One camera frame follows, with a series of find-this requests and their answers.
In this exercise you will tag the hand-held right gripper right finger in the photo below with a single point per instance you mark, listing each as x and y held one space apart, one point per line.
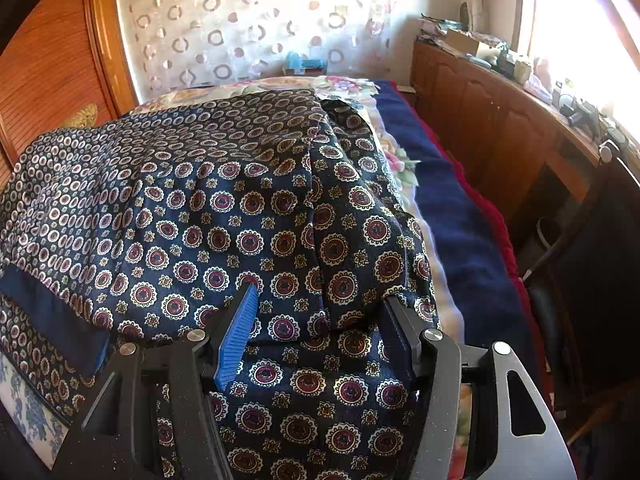
402 330

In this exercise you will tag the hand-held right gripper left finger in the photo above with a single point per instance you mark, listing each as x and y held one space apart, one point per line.
240 330

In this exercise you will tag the navy medallion-patterned robe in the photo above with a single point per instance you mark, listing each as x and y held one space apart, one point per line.
200 210

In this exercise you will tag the navy fleece blanket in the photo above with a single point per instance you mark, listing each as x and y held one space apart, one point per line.
450 210

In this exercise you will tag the pink floral blanket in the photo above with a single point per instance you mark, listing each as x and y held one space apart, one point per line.
400 160

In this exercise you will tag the black chair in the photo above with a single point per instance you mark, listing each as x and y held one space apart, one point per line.
600 260

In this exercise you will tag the wooden side cabinet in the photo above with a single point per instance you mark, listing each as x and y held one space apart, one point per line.
480 110

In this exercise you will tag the small blue box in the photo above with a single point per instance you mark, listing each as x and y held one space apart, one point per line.
302 64

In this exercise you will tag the black device on cabinet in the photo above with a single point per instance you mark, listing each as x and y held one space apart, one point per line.
577 112

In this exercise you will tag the pink plastic bag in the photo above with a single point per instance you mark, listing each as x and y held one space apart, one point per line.
542 77

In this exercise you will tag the open cardboard box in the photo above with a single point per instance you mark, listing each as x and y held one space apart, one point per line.
467 42

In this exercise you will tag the small oval mirror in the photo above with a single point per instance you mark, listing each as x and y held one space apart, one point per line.
464 14

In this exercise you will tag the wooden slatted wardrobe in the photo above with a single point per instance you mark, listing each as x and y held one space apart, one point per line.
50 60

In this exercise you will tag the wooden framed window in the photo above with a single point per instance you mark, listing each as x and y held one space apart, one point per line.
575 35

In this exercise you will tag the sheer circle-patterned wall curtain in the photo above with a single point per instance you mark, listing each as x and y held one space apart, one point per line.
250 25

